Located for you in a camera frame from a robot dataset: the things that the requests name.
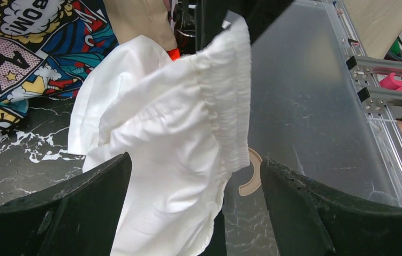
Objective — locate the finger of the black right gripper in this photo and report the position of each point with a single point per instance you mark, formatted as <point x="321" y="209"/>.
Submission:
<point x="259" y="15"/>

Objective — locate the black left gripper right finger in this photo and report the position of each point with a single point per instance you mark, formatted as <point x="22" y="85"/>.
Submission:
<point x="311" y="218"/>

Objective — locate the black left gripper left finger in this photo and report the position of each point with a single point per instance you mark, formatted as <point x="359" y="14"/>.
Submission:
<point x="78" y="216"/>

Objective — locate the beige wooden hanger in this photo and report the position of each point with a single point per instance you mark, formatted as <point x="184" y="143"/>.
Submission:
<point x="254" y="182"/>

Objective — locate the white shorts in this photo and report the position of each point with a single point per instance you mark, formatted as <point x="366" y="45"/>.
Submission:
<point x="183" y="122"/>

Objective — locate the beige shorts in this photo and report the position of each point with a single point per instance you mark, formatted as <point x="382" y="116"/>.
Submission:
<point x="132" y="18"/>

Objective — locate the comic print shorts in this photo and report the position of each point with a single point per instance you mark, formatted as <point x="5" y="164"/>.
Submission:
<point x="47" y="49"/>

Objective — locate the orange cloth front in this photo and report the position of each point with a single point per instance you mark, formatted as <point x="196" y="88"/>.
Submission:
<point x="174" y="54"/>

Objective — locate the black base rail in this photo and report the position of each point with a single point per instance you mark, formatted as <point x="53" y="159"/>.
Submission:
<point x="183" y="17"/>

